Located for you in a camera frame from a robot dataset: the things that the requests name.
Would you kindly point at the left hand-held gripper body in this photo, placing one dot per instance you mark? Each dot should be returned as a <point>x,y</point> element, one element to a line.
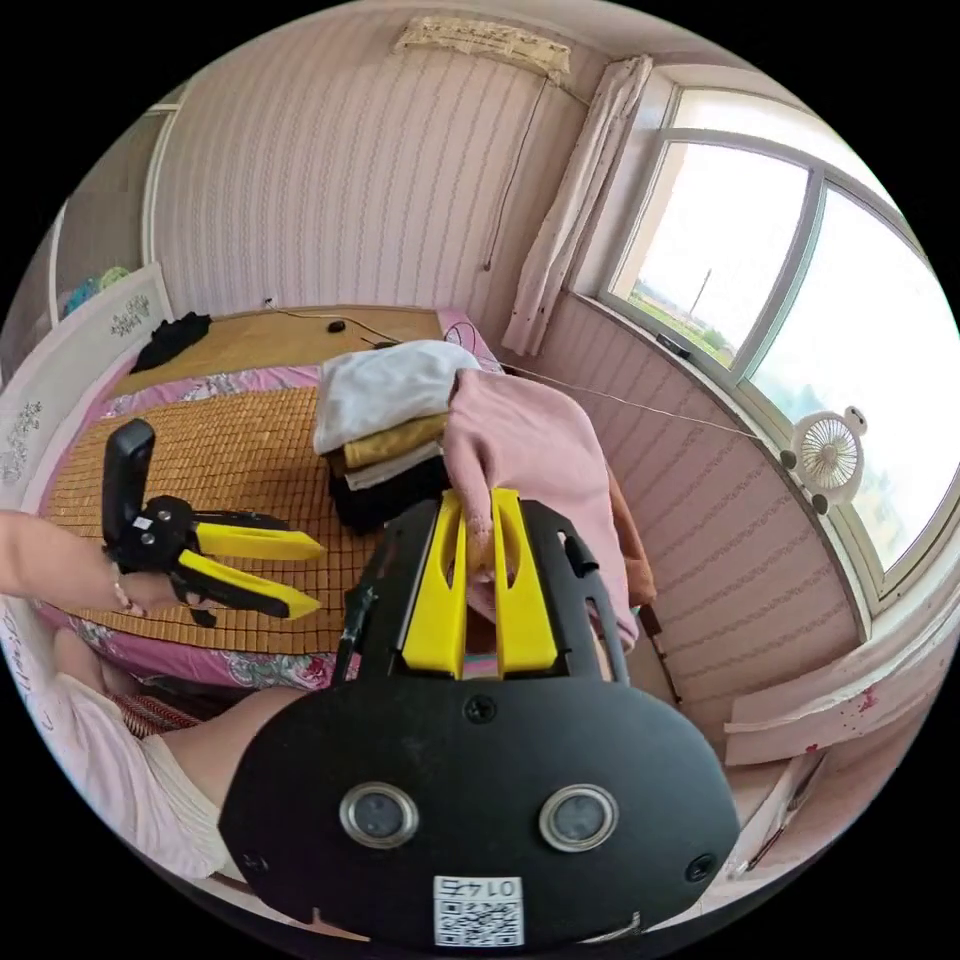
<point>154,536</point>

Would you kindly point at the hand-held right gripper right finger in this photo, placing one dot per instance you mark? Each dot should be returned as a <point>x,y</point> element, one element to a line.
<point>527,607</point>

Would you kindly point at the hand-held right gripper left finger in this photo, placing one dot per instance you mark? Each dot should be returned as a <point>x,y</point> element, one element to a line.
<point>433,600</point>

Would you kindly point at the pink shirt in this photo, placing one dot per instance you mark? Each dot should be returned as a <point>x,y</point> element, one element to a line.
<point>532,450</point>

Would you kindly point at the person's left forearm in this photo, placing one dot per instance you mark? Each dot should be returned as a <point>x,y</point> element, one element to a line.
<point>52,559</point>

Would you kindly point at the person's left hand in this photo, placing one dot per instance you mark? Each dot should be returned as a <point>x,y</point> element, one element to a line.
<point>150,592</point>

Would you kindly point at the bed with woven mat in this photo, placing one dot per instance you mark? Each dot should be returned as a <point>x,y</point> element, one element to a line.
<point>225,450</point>

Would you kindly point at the pile of clothes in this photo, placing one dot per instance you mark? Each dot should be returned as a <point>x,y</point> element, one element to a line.
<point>390,427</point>

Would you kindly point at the person's body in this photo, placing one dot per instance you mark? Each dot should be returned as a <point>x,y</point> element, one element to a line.
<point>150,757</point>

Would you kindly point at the black garment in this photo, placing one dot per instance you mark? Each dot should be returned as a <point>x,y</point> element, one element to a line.
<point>171,341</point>

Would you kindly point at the cupboard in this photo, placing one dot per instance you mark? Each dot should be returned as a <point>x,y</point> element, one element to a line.
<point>105,210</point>

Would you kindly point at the small white fan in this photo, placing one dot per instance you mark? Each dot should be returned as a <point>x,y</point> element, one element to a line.
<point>829,454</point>

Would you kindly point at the pale curtain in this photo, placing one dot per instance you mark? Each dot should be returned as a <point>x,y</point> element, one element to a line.
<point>577,202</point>

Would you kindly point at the window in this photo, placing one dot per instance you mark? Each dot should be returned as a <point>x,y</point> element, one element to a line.
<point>750,247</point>

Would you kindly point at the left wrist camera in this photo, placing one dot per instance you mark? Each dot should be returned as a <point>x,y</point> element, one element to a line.
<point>127,472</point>

